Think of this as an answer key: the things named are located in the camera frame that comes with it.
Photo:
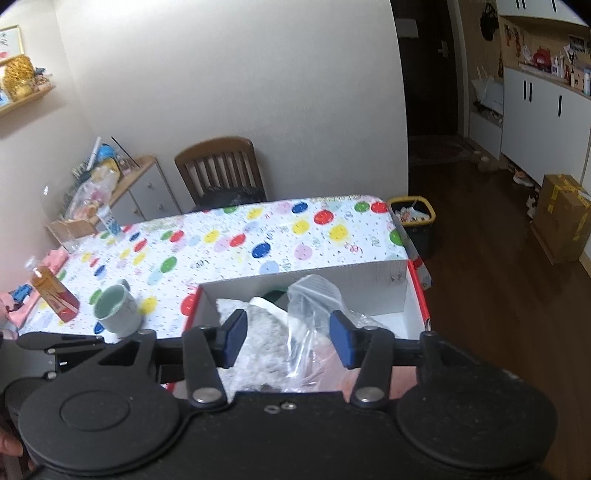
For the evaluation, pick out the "yellow rim trash bin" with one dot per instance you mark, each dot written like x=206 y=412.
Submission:
x=418 y=217

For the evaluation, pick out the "white wall cabinet unit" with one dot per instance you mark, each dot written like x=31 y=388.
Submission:
x=540 y=57

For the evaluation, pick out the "person left hand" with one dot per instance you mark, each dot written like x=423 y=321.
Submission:
x=12 y=454

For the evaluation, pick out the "clear bubble wrap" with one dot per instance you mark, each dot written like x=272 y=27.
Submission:
x=262 y=363

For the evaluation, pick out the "clear drinking glass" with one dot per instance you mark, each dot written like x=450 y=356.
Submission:
x=64 y=236

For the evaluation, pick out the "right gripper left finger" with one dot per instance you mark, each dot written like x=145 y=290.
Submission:
x=205 y=350

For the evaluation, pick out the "white blue tube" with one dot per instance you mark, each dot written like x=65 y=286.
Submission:
x=108 y=220

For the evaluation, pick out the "red cardboard box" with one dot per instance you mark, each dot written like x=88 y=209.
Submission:
x=373 y=295

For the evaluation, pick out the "black hanging bag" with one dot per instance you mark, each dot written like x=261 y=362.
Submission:
x=489 y=22

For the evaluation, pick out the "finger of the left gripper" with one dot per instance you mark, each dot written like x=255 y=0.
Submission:
x=46 y=341

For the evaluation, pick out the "wooden side cabinet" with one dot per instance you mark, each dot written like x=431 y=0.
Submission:
x=140 y=196

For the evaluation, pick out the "amber tea bottle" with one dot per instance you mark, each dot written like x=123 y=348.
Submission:
x=63 y=303

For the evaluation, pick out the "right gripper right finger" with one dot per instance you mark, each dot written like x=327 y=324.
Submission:
x=371 y=351

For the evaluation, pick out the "pink towel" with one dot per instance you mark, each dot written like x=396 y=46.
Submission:
x=17 y=304

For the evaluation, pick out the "clear plastic bag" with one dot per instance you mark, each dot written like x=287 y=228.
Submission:
x=92 y=194

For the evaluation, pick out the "pink bath pouf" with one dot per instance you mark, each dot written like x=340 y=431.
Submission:
x=319 y=369

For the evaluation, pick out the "balloon pattern tablecloth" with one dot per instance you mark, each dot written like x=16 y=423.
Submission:
x=165 y=260

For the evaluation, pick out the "wooden chair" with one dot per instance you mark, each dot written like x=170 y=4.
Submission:
x=220 y=173

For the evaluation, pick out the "wooden wall shelf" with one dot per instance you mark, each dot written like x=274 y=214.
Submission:
x=37 y=95

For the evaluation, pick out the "brown cardboard box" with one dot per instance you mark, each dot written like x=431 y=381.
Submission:
x=562 y=219

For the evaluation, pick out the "green ceramic mug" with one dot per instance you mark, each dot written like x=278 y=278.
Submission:
x=116 y=309

